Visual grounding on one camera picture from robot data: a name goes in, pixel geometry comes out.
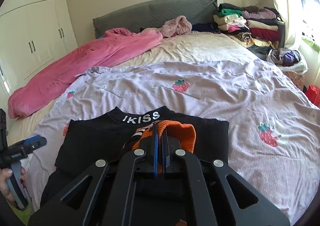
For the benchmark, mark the white bag of clothes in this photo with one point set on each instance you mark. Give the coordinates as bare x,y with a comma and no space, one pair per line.
288,60

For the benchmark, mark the pink fuzzy garment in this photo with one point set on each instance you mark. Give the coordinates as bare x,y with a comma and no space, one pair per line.
177,26

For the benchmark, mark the lilac strawberry print quilt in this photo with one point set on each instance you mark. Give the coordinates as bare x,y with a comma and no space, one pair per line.
249,115

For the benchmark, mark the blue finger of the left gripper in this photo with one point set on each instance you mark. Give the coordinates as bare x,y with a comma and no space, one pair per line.
34,143

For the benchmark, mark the black long-sleeve shirt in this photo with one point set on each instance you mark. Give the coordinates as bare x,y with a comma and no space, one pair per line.
140,145

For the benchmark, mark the stack of folded clothes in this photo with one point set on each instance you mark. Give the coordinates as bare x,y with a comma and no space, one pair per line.
257,29

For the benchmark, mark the left hand, red nails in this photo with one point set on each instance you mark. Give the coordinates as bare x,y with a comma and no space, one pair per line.
4,175

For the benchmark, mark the pink plush blanket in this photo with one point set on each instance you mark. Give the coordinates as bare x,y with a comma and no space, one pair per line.
117,46

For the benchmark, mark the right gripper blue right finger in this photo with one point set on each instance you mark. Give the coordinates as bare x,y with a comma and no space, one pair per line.
169,146

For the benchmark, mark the dark navy garment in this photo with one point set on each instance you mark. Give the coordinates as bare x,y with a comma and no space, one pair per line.
211,27

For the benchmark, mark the grey quilted headboard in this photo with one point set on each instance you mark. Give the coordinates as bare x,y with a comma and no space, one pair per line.
154,14

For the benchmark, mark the floral storage box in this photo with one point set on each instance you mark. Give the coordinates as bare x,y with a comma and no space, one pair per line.
296,78

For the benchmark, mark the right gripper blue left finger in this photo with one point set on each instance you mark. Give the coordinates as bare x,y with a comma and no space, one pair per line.
154,150

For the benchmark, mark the white wardrobe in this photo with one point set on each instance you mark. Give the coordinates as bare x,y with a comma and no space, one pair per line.
34,33

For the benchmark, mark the white curtain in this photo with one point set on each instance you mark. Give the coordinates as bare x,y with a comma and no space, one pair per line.
301,19

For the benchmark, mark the red plastic bag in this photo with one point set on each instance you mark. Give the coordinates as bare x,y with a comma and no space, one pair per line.
313,94

